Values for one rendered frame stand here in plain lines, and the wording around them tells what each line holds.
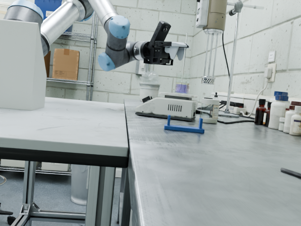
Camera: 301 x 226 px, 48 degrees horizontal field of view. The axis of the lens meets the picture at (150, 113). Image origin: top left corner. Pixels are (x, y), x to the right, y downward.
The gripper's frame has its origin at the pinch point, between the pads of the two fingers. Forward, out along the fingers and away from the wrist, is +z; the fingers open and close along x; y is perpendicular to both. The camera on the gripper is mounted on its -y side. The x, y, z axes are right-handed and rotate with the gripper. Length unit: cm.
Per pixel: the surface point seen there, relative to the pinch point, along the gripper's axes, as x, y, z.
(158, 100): 9.2, 20.0, -0.6
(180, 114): 4.7, 23.7, 5.9
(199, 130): 21.9, 25.0, 29.1
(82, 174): -52, 92, -147
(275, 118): -19.6, 22.0, 26.0
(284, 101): -21.8, 15.9, 27.3
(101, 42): -107, -23, -223
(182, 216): 66, 25, 65
